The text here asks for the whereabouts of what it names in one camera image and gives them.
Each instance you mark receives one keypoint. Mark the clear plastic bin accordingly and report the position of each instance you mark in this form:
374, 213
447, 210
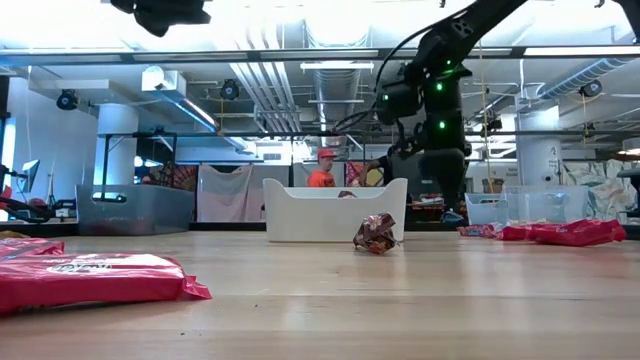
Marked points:
540, 205

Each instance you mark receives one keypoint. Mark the brown Snickers candy bar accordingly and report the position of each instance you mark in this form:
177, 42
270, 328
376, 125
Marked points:
347, 194
375, 235

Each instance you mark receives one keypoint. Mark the yellow candy packet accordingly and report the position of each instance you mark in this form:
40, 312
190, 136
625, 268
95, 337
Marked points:
12, 234

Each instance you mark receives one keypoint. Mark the grey overhead beam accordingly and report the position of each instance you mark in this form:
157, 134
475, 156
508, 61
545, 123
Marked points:
200, 54

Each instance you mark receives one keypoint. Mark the small tilted desk monitor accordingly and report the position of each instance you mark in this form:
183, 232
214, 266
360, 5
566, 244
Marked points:
31, 172

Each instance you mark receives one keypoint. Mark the small pinkish candy wrapper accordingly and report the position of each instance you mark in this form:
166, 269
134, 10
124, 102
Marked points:
475, 230

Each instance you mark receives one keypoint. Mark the black background monitor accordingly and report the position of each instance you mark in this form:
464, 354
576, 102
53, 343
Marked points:
406, 180

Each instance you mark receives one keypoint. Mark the white plastic bin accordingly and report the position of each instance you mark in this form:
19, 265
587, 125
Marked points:
325, 215

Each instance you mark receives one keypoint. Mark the dark grey plastic bin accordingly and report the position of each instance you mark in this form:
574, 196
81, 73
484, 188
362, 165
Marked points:
130, 210

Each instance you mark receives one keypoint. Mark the black metal rack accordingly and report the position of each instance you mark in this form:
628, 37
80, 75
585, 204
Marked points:
145, 145

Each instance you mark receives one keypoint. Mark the person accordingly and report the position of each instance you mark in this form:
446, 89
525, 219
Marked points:
321, 175
380, 170

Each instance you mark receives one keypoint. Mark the long ceiling light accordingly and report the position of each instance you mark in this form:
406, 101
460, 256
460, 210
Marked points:
336, 65

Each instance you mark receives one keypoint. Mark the silver ceiling duct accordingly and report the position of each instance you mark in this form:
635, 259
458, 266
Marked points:
337, 95
585, 75

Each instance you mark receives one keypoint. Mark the red candy packet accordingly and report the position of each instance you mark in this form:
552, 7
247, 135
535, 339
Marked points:
580, 232
517, 233

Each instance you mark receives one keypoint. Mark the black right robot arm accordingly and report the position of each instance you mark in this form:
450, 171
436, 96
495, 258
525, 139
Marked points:
445, 45

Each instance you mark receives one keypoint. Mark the white round column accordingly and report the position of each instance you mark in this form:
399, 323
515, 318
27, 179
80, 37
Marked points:
117, 145
539, 150

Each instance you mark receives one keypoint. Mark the red KitKat candy bar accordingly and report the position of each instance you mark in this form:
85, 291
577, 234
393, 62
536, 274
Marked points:
30, 246
90, 280

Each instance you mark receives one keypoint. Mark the black table frame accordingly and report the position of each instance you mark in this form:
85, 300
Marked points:
225, 226

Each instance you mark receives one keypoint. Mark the black round ceiling device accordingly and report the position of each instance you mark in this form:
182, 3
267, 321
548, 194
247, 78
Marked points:
67, 100
230, 90
591, 88

